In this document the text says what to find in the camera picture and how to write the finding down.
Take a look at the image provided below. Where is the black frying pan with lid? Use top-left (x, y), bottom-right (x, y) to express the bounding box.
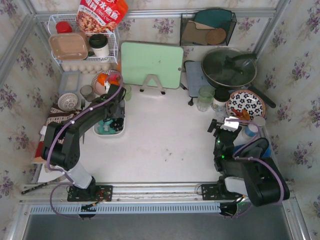
top-left (201, 47), bottom-right (276, 109)

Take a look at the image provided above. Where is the white salt bottle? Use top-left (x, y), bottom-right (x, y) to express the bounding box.
top-left (242, 116), bottom-right (266, 139)

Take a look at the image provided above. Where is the red lidded jar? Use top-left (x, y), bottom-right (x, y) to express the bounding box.
top-left (55, 21), bottom-right (73, 34)

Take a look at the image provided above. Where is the white lattice bowl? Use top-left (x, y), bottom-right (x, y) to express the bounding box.
top-left (57, 93), bottom-right (78, 112)

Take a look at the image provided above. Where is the black lidded jar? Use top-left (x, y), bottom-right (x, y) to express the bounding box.
top-left (211, 87), bottom-right (230, 112)

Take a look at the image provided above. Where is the teal coffee capsule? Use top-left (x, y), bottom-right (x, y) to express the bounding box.
top-left (97, 120), bottom-right (116, 135)

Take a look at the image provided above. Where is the white cup black lid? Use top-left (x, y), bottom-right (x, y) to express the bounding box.
top-left (88, 33), bottom-right (110, 57)

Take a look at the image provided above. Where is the dark fork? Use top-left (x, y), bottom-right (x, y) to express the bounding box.
top-left (80, 99), bottom-right (86, 110)

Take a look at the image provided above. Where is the clear plastic bottle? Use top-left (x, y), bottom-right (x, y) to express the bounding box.
top-left (214, 106), bottom-right (229, 122)

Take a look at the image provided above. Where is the red snack bag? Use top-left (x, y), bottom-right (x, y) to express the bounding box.
top-left (75, 0), bottom-right (129, 33)

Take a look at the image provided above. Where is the green glass cup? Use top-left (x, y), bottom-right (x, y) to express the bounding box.
top-left (124, 84), bottom-right (132, 101)
top-left (196, 86), bottom-right (215, 112)

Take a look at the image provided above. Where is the egg carton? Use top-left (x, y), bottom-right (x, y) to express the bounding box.
top-left (61, 62), bottom-right (115, 74)

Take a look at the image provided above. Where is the clear blue-rimmed container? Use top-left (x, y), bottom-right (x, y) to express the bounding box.
top-left (58, 71), bottom-right (81, 95)

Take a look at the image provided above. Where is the grey glass cup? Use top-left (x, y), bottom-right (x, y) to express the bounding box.
top-left (80, 85), bottom-right (96, 102)

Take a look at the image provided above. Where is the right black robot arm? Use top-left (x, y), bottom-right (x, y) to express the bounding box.
top-left (207, 117), bottom-right (290, 207)

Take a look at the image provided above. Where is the green glass cup left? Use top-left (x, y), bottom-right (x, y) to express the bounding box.
top-left (124, 84), bottom-right (132, 101)

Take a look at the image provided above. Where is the cork round coaster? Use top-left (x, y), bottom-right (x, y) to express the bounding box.
top-left (205, 28), bottom-right (227, 45)

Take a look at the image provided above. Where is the beige food container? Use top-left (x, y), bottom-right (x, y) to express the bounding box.
top-left (49, 32), bottom-right (89, 61)

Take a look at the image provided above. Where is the white spatula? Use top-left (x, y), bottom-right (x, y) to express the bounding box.
top-left (40, 125), bottom-right (47, 136)

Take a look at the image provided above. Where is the white storage basket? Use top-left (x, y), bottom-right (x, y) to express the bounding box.
top-left (92, 100), bottom-right (126, 139)

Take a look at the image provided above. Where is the metal cutting board stand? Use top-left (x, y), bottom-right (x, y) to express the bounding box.
top-left (139, 74), bottom-right (166, 95)

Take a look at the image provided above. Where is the teal plate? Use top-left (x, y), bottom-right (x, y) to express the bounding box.
top-left (194, 8), bottom-right (233, 30)

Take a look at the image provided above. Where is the pink fruit plate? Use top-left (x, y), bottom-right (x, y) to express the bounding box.
top-left (91, 70), bottom-right (121, 96)

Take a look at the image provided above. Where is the white wire rack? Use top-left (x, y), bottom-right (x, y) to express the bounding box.
top-left (47, 13), bottom-right (120, 65)

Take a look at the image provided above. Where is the green cutting board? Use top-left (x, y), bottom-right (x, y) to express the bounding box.
top-left (120, 42), bottom-right (184, 89)

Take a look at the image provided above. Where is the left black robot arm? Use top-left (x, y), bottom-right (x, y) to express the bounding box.
top-left (41, 71), bottom-right (125, 189)

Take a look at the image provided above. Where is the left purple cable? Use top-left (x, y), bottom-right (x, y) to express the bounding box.
top-left (44, 73), bottom-right (125, 221)

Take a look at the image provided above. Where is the black coffee capsule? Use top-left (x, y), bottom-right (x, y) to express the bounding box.
top-left (110, 118), bottom-right (124, 132)

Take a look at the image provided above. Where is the black mesh organizer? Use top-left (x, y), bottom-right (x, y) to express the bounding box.
top-left (179, 11), bottom-right (237, 46)

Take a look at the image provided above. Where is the floral patterned plate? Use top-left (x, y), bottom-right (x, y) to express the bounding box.
top-left (226, 89), bottom-right (266, 120)

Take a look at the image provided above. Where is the orange tangerine left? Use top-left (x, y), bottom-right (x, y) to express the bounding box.
top-left (97, 73), bottom-right (108, 86)

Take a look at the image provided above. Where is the blue grey cloth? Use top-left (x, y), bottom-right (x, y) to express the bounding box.
top-left (255, 137), bottom-right (272, 158)

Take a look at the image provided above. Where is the green glass cup right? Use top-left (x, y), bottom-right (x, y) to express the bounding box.
top-left (196, 86), bottom-right (215, 112)

